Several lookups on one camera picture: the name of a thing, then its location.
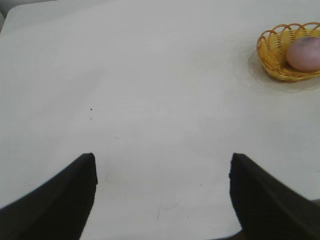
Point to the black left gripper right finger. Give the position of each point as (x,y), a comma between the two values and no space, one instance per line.
(267,207)

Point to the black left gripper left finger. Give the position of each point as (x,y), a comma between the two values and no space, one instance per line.
(55,205)

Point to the yellow woven wicker basket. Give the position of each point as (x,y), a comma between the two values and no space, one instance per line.
(273,52)

